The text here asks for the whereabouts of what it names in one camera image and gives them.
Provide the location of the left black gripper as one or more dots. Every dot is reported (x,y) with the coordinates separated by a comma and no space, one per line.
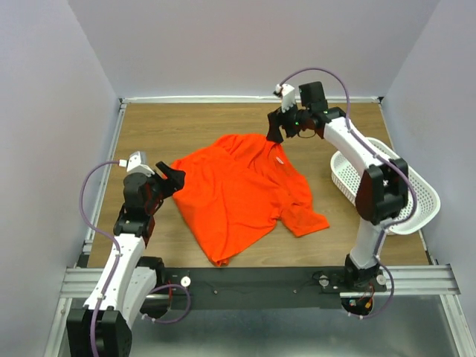
(174,181)

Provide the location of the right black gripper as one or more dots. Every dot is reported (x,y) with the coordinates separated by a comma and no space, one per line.
(276,119)

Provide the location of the orange t shirt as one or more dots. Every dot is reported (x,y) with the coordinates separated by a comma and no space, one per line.
(235,192)

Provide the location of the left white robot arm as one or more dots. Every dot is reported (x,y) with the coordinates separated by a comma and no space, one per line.
(103,326)

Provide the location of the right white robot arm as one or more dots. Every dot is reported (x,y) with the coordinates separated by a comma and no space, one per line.
(383,188)

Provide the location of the back aluminium edge strip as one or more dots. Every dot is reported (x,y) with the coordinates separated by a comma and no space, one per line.
(234,99)

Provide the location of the left white knob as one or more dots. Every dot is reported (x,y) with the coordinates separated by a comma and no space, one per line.
(185,281)

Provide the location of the white knob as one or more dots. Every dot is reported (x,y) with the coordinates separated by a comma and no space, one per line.
(323,280)
(185,281)

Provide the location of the right white knob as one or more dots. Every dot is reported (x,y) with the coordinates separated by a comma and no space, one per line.
(323,280)

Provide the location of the white plastic basket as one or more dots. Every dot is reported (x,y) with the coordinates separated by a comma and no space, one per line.
(423,201)

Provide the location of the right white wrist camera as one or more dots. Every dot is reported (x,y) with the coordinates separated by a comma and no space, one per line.
(286,94)

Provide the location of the left aluminium side rail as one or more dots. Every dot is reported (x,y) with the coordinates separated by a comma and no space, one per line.
(90,234)

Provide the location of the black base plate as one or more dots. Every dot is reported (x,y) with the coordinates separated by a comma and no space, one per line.
(268,288)

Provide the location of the aluminium frame rail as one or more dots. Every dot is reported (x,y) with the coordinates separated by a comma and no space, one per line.
(408,281)

